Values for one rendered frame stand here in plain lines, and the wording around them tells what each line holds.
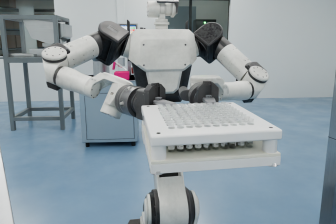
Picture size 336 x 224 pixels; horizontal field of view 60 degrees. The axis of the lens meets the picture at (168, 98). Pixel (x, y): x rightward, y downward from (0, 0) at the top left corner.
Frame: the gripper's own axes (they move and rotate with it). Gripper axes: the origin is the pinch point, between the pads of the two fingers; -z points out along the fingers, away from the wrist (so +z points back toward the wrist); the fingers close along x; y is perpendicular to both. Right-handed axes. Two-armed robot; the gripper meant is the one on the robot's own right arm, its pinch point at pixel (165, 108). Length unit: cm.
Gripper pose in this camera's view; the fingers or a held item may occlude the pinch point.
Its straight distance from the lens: 74.1
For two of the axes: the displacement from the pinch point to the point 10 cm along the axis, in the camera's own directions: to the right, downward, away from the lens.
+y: -7.5, 1.2, -6.5
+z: -6.6, -1.3, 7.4
